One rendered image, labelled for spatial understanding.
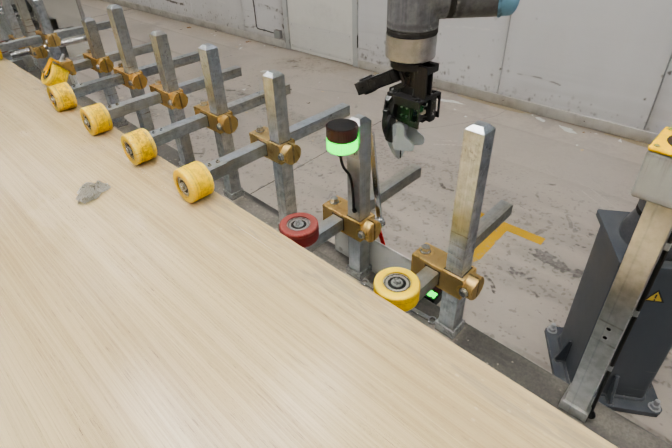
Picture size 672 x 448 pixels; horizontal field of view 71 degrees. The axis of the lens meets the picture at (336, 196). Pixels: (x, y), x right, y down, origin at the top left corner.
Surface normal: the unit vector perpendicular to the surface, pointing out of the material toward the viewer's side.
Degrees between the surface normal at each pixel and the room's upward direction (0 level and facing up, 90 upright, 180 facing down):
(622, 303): 90
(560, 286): 0
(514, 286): 0
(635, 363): 90
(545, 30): 90
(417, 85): 90
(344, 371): 0
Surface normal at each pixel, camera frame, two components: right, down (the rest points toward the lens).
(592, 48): -0.66, 0.44
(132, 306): -0.03, -0.83
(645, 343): -0.20, 0.56
